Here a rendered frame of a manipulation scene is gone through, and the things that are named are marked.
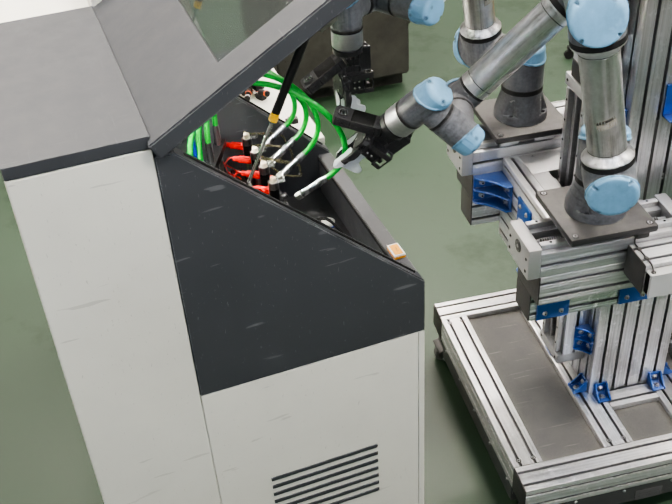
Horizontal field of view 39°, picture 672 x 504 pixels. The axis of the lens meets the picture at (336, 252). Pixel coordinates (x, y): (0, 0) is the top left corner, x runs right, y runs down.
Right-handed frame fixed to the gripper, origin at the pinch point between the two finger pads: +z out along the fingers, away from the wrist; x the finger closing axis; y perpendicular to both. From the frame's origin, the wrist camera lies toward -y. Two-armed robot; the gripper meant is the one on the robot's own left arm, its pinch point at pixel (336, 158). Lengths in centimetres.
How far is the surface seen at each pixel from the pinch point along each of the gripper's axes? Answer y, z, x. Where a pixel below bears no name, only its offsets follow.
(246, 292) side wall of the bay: -4.3, 12.6, -38.0
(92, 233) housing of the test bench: -41, 9, -49
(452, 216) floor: 108, 106, 120
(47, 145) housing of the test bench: -58, 0, -43
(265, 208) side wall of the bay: -14.0, -5.1, -29.7
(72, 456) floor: 12, 149, -35
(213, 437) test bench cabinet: 15, 48, -55
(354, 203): 19.2, 21.8, 12.4
